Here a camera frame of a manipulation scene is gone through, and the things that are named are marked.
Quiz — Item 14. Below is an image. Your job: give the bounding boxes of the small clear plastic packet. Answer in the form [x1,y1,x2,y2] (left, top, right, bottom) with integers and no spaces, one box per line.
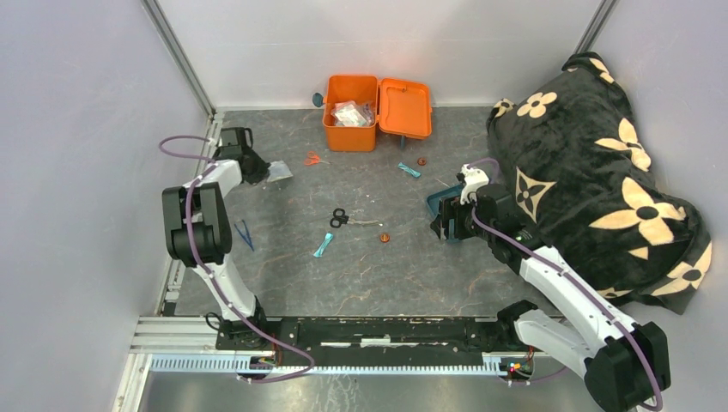
[266,161,293,183]

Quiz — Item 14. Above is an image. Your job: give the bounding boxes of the orange handled small scissors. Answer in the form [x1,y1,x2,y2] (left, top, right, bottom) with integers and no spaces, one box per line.
[303,151,329,167]

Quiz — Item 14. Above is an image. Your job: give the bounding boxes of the teal sachet by gauze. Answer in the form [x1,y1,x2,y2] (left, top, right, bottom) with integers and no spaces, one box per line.
[313,233,334,258]

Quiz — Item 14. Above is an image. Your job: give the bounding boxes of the teal sachet near gloves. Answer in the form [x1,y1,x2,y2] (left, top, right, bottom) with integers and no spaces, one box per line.
[397,162,422,179]

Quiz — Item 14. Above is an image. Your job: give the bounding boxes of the orange medicine kit box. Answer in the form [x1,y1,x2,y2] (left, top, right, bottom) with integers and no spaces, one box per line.
[322,75,432,152]

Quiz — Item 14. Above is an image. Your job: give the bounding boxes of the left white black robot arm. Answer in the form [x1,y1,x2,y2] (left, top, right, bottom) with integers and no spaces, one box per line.
[161,127,270,350]

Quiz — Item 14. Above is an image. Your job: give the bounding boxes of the blue tweezers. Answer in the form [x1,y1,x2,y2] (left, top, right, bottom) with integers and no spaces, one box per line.
[234,220,255,251]

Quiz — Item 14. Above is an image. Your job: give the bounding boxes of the black floral blanket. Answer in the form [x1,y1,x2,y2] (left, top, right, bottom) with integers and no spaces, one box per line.
[486,51,713,314]

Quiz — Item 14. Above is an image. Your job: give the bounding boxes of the black mounting base rail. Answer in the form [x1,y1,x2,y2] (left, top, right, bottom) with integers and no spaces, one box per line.
[204,312,533,368]

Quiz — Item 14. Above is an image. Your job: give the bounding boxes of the black handled scissors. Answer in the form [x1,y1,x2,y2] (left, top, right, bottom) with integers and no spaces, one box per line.
[329,208,380,228]

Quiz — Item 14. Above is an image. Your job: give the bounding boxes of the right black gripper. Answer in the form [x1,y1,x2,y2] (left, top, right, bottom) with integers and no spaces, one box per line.
[429,194,495,241]

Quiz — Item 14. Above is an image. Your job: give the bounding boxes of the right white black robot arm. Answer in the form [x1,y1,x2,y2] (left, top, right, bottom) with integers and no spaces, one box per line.
[426,184,670,411]

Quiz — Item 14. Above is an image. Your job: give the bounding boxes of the teal plastic tray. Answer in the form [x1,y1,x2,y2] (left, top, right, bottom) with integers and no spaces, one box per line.
[426,185,465,243]

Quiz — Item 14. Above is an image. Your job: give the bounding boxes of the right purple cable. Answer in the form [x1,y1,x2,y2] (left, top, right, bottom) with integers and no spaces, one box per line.
[463,157,665,412]

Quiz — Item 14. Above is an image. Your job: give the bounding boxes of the teal knob behind box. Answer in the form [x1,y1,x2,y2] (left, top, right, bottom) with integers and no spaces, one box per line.
[312,93,325,108]

